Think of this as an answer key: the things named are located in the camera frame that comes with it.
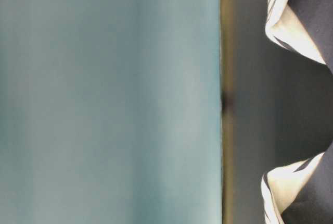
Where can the striped navy slipper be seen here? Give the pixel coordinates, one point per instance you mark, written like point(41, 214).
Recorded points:
point(300, 192)
point(302, 26)

